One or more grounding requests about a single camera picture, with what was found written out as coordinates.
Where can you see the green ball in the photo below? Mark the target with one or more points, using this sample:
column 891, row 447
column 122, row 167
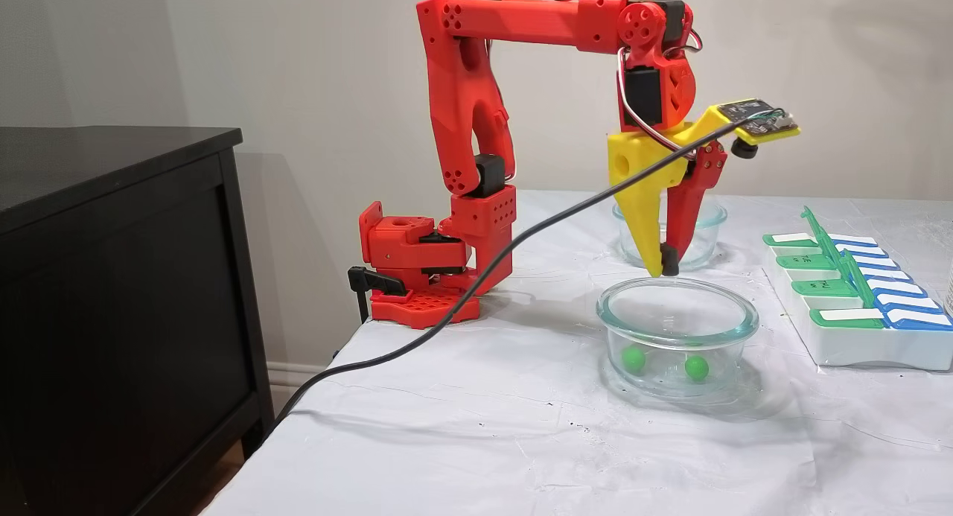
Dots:
column 697, row 368
column 633, row 359

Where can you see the glass bowl with green balls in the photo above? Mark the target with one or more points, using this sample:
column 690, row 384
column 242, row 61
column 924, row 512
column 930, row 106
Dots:
column 677, row 388

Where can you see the glass bowl for red balls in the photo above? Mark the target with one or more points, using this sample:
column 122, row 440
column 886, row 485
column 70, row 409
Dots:
column 707, row 233

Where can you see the black table clamp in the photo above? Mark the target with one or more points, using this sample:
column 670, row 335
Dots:
column 372, row 280

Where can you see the camera board on yellow mount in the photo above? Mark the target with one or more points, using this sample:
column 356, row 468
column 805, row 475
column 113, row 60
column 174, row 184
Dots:
column 759, row 121

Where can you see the weekly pill organizer box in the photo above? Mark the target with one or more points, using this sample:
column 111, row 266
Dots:
column 856, row 345

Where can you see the white tablecloth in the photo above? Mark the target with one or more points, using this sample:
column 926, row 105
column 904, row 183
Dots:
column 521, row 441

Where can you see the black wooden cabinet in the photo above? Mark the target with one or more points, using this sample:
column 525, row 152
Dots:
column 112, row 315

